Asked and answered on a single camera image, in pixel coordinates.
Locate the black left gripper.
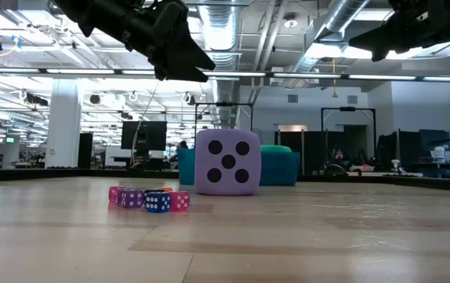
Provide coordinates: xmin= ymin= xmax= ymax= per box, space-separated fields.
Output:
xmin=87 ymin=0 xmax=216 ymax=82

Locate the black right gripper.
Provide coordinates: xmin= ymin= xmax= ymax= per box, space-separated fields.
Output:
xmin=349 ymin=0 xmax=450 ymax=62

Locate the large teal foam die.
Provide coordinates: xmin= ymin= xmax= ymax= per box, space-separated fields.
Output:
xmin=260 ymin=145 xmax=293 ymax=154

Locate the large purple foam die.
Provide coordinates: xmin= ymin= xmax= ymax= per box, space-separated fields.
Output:
xmin=194 ymin=128 xmax=262 ymax=197

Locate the black office monitor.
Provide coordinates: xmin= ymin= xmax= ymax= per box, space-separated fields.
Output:
xmin=120 ymin=120 xmax=168 ymax=151

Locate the round ceiling fixture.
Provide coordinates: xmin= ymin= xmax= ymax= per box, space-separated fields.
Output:
xmin=283 ymin=13 xmax=299 ymax=29

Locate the black desk monitor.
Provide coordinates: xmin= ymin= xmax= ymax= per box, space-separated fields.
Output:
xmin=419 ymin=128 xmax=450 ymax=153
xmin=397 ymin=129 xmax=421 ymax=168
xmin=377 ymin=132 xmax=399 ymax=171

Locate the white low cabinet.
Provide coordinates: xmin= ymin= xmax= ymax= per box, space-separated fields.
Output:
xmin=105 ymin=145 xmax=134 ymax=168

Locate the white cup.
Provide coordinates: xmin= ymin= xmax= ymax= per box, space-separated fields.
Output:
xmin=431 ymin=145 xmax=446 ymax=163

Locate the black partition panel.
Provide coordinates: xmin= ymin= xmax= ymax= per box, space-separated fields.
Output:
xmin=275 ymin=130 xmax=338 ymax=176

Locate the black tall cabinet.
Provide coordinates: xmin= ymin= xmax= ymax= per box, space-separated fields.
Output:
xmin=77 ymin=132 xmax=94 ymax=169

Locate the black office desk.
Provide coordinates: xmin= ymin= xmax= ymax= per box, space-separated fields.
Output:
xmin=401 ymin=160 xmax=450 ymax=178

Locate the blue plastic tray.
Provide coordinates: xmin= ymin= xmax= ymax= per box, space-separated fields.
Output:
xmin=176 ymin=148 xmax=301 ymax=187

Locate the small blue translucent die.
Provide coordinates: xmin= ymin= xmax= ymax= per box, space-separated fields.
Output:
xmin=144 ymin=191 xmax=172 ymax=214

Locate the white round pillar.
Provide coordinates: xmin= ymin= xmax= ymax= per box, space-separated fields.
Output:
xmin=45 ymin=78 xmax=83 ymax=169

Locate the small purple translucent die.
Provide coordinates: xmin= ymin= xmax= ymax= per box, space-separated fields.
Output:
xmin=116 ymin=187 xmax=145 ymax=209

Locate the silver ceiling duct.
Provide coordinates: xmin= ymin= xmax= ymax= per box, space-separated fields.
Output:
xmin=197 ymin=0 xmax=244 ymax=72
xmin=292 ymin=0 xmax=370 ymax=74

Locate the yellow hanging cord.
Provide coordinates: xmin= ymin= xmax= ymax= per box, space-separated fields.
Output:
xmin=330 ymin=57 xmax=339 ymax=98

